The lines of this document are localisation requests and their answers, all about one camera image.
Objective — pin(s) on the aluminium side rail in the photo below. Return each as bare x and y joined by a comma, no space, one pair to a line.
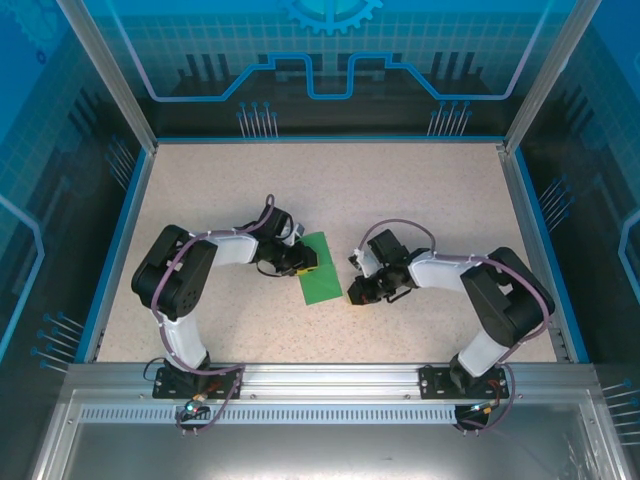
532,250

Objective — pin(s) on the aluminium mounting rail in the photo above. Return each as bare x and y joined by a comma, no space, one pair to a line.
330,380

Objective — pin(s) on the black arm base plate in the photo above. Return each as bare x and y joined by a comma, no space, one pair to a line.
225,382
435,382

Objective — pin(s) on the green cloth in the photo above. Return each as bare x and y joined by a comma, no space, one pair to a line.
322,287

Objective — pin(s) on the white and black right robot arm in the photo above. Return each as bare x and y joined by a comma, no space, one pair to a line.
510,295

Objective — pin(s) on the aluminium frame post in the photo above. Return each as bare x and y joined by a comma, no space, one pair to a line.
107,75
547,75

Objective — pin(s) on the yellow connector with green light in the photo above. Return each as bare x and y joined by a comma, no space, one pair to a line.
481,408
194,404

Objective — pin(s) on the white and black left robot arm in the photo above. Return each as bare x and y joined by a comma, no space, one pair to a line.
235,252

